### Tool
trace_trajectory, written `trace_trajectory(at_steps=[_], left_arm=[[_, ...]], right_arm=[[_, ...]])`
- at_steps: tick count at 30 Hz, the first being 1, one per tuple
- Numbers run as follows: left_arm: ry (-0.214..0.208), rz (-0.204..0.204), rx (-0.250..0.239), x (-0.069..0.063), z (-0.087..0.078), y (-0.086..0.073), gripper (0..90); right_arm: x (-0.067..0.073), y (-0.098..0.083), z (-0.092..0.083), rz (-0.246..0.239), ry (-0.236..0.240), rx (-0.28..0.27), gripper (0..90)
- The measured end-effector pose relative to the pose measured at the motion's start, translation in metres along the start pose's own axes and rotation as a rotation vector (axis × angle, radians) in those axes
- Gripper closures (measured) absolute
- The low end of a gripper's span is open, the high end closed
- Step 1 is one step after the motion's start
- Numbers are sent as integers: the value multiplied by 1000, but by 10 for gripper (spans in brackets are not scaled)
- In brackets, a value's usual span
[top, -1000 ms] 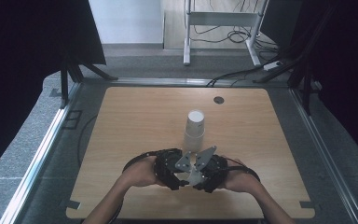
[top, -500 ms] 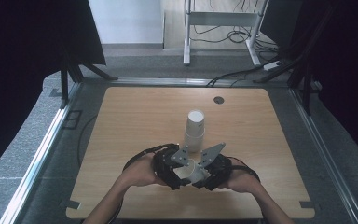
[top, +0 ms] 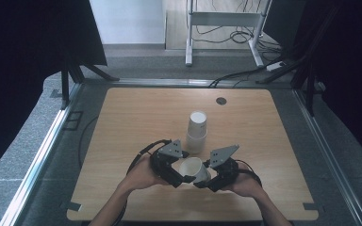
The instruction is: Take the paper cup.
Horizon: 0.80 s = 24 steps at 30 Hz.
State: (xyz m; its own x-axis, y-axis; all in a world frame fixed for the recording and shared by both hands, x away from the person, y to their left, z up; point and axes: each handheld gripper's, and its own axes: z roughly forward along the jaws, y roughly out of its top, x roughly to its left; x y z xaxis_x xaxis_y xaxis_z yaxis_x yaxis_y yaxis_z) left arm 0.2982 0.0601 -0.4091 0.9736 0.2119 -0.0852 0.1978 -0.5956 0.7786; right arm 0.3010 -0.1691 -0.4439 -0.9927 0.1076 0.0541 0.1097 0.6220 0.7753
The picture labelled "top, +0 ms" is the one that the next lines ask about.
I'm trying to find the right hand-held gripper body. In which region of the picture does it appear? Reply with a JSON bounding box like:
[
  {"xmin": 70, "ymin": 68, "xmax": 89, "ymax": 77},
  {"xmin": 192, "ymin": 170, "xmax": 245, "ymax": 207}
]
[{"xmin": 206, "ymin": 144, "xmax": 240, "ymax": 193}]

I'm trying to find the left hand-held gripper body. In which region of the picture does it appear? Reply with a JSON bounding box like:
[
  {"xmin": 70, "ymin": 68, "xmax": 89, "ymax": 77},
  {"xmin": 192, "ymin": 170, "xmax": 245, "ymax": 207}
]
[{"xmin": 150, "ymin": 138, "xmax": 186, "ymax": 189}]

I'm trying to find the white paper cup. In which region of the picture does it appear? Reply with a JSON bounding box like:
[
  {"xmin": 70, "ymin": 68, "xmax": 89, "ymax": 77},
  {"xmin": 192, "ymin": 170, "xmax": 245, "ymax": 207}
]
[
  {"xmin": 185, "ymin": 131, "xmax": 208, "ymax": 155},
  {"xmin": 187, "ymin": 110, "xmax": 208, "ymax": 139},
  {"xmin": 178, "ymin": 156, "xmax": 212, "ymax": 185}
]

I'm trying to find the person's left hand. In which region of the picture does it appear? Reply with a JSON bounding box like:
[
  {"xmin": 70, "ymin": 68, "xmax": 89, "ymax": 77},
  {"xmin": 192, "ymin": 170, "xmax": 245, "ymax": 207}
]
[{"xmin": 124, "ymin": 154, "xmax": 170, "ymax": 191}]

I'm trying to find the person's right hand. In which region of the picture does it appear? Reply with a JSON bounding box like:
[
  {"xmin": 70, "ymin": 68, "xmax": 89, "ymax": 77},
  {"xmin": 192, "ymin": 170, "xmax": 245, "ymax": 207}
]
[{"xmin": 222, "ymin": 170, "xmax": 265, "ymax": 200}]

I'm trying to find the white power strip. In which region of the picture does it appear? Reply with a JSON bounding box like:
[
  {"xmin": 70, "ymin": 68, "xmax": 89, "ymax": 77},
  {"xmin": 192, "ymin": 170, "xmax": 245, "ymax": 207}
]
[{"xmin": 265, "ymin": 60, "xmax": 286, "ymax": 73}]

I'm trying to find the black tripod stand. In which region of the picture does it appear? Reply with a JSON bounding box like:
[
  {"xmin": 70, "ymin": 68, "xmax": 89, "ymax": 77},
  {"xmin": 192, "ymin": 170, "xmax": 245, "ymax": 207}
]
[
  {"xmin": 255, "ymin": 0, "xmax": 342, "ymax": 117},
  {"xmin": 59, "ymin": 60, "xmax": 121, "ymax": 110}
]

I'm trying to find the dark curtain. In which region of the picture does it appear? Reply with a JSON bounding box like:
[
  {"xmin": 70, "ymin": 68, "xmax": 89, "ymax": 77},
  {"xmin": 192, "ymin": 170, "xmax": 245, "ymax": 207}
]
[
  {"xmin": 263, "ymin": 0, "xmax": 362, "ymax": 172},
  {"xmin": 0, "ymin": 0, "xmax": 108, "ymax": 185}
]

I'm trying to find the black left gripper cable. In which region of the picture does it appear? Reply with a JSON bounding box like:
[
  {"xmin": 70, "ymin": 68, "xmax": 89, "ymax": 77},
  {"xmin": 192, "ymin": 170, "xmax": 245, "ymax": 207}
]
[{"xmin": 112, "ymin": 138, "xmax": 173, "ymax": 226}]

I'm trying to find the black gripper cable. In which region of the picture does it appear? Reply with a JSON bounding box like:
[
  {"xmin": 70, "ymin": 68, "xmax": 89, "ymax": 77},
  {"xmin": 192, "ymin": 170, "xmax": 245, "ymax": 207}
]
[
  {"xmin": 112, "ymin": 138, "xmax": 173, "ymax": 226},
  {"xmin": 235, "ymin": 159, "xmax": 263, "ymax": 188}
]

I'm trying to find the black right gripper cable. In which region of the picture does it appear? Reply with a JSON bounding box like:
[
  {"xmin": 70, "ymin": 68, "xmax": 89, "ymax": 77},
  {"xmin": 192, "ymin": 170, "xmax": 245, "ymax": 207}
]
[{"xmin": 235, "ymin": 159, "xmax": 263, "ymax": 188}]

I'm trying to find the metal floor rail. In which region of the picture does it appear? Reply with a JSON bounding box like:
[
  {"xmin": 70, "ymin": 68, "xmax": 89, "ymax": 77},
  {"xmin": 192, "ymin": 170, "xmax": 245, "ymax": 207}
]
[
  {"xmin": 0, "ymin": 82, "xmax": 83, "ymax": 226},
  {"xmin": 81, "ymin": 77, "xmax": 293, "ymax": 89},
  {"xmin": 291, "ymin": 89, "xmax": 362, "ymax": 226}
]

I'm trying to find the thin black floor cable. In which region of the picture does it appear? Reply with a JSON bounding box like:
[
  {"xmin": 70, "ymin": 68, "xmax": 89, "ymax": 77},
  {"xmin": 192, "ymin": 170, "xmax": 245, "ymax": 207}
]
[{"xmin": 77, "ymin": 115, "xmax": 100, "ymax": 171}]

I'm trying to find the black power cable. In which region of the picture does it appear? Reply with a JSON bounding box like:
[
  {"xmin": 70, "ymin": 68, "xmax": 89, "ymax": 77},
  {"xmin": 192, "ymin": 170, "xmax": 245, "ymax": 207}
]
[{"xmin": 207, "ymin": 55, "xmax": 284, "ymax": 89}]

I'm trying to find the tangle of black floor cables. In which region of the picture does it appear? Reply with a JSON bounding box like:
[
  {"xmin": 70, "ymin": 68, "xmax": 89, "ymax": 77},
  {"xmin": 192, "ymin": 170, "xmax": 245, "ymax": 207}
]
[{"xmin": 194, "ymin": 24, "xmax": 283, "ymax": 55}]

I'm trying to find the white metal stand frame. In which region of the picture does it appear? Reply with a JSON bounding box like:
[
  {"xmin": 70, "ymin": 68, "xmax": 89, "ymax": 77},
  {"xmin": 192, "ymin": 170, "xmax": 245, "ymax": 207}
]
[{"xmin": 185, "ymin": 0, "xmax": 273, "ymax": 68}]

